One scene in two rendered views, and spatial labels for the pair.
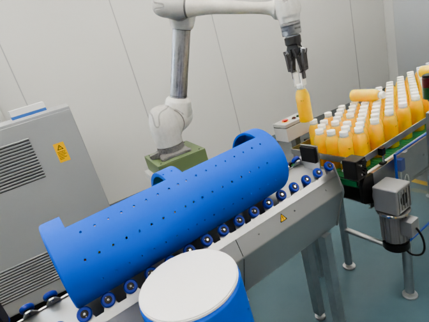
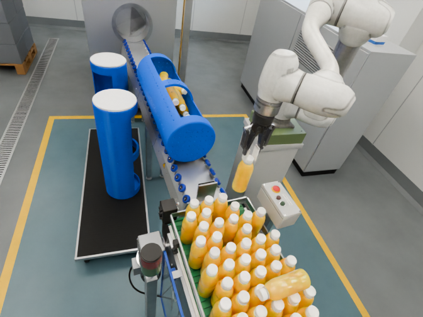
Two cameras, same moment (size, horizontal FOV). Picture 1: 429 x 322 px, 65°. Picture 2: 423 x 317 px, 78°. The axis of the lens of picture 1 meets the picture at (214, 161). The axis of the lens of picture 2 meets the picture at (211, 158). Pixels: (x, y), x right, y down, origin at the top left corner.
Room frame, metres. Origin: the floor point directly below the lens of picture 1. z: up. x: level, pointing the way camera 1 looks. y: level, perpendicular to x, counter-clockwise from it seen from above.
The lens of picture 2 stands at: (1.43, -1.32, 2.00)
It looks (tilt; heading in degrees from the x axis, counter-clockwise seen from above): 42 degrees down; 89
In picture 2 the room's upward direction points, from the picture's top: 12 degrees clockwise
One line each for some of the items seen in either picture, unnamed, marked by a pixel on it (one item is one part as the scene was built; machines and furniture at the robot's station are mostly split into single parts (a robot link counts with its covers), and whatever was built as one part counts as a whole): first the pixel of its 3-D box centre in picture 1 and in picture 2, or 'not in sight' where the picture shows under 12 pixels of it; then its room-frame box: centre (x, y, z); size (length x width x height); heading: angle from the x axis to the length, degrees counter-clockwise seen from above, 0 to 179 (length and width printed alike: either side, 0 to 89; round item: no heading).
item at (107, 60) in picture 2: not in sight; (108, 60); (0.48, 0.72, 1.03); 0.28 x 0.28 x 0.01
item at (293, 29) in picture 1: (290, 29); (267, 104); (1.60, -0.50, 1.57); 0.09 x 0.09 x 0.06
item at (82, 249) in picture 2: not in sight; (115, 182); (0.64, 0.25, 0.08); 1.50 x 0.52 x 0.15; 112
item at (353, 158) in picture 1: (353, 168); (169, 211); (1.31, -0.57, 0.95); 0.10 x 0.07 x 0.10; 28
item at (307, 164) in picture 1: (309, 158); (205, 190); (1.46, -0.44, 0.99); 0.10 x 0.02 x 0.12; 28
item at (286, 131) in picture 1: (293, 126); (277, 204); (1.81, -0.48, 1.05); 0.20 x 0.10 x 0.10; 118
